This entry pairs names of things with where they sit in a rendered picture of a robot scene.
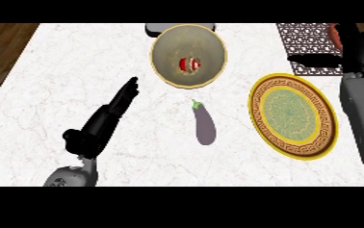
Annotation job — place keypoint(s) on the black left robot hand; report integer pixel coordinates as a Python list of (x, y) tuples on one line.
[(96, 129)]

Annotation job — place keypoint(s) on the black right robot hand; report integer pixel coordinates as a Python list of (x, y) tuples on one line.
[(350, 50)]

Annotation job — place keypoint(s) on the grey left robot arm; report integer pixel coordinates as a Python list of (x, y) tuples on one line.
[(71, 176)]

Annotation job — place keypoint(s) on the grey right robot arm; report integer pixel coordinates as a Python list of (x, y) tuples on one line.
[(352, 106)]

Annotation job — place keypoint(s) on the yellow and green patterned plate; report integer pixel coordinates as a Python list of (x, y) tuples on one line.
[(288, 114)]

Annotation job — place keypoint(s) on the olive bowl with yellow rim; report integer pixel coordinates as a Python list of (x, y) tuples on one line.
[(189, 45)]

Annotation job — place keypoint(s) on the red-orange object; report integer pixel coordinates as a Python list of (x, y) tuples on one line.
[(334, 36)]

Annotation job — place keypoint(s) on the dark lattice placemat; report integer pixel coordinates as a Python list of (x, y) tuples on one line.
[(303, 39)]

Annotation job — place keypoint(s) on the purple eggplant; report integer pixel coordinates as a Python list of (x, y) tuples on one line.
[(204, 126)]

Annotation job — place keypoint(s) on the grey rounded object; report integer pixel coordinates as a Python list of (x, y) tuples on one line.
[(154, 29)]

